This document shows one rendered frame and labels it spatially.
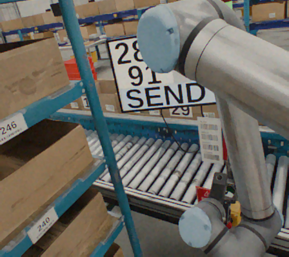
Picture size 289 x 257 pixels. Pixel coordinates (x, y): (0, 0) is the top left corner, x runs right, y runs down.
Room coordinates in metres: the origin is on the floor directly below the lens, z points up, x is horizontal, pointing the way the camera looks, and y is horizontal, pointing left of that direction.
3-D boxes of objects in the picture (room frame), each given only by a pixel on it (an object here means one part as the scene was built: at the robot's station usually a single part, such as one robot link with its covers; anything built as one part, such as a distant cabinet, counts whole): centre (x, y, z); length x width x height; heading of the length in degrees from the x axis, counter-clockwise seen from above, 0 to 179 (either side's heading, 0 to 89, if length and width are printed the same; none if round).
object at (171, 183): (1.23, -0.13, 0.72); 0.52 x 0.05 x 0.05; 145
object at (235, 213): (0.73, -0.28, 0.84); 0.15 x 0.09 x 0.07; 55
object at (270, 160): (0.97, -0.51, 0.72); 0.52 x 0.05 x 0.05; 145
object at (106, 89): (2.07, 0.28, 0.96); 0.39 x 0.29 x 0.17; 55
